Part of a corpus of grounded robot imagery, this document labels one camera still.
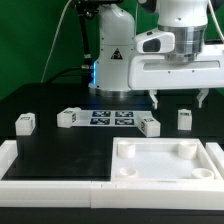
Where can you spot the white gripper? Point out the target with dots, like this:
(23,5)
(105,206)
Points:
(154,72)

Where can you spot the white square tabletop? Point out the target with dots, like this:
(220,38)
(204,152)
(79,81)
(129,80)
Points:
(161,159)

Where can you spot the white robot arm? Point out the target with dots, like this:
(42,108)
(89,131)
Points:
(173,55)

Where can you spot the marker tag sheet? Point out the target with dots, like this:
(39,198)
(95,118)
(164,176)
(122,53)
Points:
(107,118)

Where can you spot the white U-shaped obstacle fence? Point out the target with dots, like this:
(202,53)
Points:
(196,194)

